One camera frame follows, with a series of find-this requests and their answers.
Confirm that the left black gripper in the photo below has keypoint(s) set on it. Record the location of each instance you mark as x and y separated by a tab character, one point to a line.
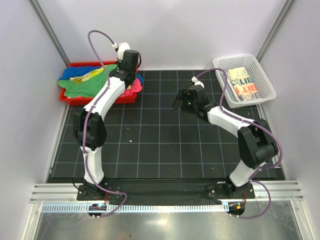
119	63

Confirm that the green towel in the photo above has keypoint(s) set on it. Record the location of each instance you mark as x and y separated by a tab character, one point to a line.
71	91

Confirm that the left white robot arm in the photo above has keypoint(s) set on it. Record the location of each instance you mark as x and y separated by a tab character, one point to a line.
89	127

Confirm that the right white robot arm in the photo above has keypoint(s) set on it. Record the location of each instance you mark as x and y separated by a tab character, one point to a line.
255	142

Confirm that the red plastic bin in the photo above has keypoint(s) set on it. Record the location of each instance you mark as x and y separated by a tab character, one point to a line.
81	101

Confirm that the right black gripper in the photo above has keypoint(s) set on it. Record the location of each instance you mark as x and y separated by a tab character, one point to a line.
183	95

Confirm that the slotted cable duct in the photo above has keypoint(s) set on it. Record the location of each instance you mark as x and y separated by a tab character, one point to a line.
91	208

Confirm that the printed rabbit towel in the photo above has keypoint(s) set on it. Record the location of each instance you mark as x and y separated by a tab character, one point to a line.
242	85

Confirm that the aluminium frame rail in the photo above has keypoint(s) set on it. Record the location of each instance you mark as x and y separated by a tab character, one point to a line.
280	190

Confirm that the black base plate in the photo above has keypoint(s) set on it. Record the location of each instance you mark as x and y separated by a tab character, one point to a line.
166	191

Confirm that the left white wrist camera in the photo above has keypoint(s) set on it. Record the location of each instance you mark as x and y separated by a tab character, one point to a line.
120	49

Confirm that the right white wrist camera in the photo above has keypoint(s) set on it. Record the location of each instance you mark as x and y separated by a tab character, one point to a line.
195	82

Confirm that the black grid mat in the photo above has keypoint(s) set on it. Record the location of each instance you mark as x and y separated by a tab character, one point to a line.
150	139

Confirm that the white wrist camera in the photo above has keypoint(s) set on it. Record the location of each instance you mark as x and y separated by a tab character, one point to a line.
195	82
120	49

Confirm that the blue towel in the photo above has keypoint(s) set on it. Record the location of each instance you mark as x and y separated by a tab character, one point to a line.
100	79

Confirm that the yellow white towel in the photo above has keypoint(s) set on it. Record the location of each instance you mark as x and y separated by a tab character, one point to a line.
87	76

